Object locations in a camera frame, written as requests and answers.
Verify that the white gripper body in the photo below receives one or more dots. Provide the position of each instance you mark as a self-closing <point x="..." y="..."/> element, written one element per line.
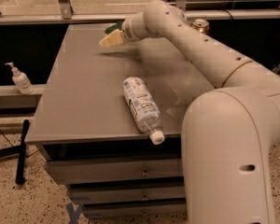
<point x="128" y="32"/>

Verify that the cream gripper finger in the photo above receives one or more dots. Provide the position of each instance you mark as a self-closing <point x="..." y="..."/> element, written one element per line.
<point x="113" y="39"/>

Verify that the green and yellow sponge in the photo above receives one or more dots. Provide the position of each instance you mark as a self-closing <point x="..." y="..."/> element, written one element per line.
<point x="116" y="26"/>

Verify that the clear plastic water bottle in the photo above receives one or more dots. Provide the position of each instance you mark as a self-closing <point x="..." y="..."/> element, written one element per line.
<point x="144" y="110"/>

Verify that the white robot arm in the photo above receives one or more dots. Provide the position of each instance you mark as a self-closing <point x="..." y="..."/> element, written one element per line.
<point x="227" y="132"/>

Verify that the white pump dispenser bottle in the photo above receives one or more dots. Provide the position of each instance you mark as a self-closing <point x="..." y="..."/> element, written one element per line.
<point x="21" y="81"/>

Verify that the gold soda can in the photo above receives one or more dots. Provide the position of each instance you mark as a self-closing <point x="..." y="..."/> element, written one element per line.
<point x="201" y="25"/>

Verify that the grey drawer cabinet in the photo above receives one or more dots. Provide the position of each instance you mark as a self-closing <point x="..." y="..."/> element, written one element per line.
<point x="86" y="132"/>

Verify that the black stick on floor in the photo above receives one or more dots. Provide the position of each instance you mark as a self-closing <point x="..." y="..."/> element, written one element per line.
<point x="21" y="160"/>

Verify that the blue tape cross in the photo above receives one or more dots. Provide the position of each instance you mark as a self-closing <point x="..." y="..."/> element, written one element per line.
<point x="73" y="214"/>

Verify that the metal window frame rail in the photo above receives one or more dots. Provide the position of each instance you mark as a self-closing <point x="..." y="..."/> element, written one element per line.
<point x="84" y="11"/>

